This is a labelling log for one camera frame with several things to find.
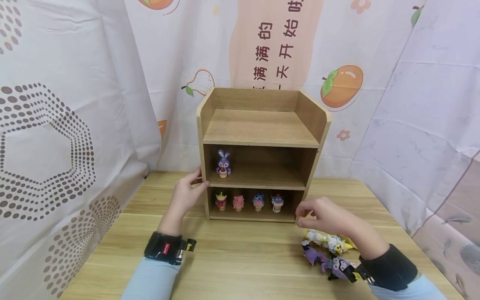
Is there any wooden shelf unit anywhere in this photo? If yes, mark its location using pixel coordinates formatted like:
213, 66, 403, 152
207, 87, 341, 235
196, 87, 332, 223

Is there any person's right hand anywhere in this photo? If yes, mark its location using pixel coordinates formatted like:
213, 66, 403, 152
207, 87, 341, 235
295, 197, 391, 260

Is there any dark purple toy figure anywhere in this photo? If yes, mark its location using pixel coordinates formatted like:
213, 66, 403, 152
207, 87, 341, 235
320, 256, 359, 281

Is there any person's left hand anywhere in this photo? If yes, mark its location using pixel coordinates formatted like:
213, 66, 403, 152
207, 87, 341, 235
157, 165, 210, 238

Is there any light purple toy figure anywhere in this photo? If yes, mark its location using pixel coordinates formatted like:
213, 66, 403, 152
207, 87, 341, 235
301, 243, 331, 267

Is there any white and yellow toy figure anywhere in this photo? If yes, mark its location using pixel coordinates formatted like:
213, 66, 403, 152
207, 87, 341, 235
303, 229, 359, 255

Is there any red and blue figurine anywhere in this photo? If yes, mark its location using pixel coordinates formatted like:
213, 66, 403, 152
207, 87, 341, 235
270, 193, 285, 213

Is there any purple rabbit figurine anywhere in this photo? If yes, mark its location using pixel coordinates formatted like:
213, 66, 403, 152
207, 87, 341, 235
216, 150, 232, 179

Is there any person's left forearm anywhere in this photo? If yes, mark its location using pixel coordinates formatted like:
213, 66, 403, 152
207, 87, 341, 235
120, 256, 181, 300

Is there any black wrist band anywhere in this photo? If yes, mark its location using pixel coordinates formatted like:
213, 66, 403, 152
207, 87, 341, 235
144, 231, 198, 266
339, 243, 419, 292

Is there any person's right forearm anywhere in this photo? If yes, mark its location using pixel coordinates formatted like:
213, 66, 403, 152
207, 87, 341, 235
369, 274, 448, 300

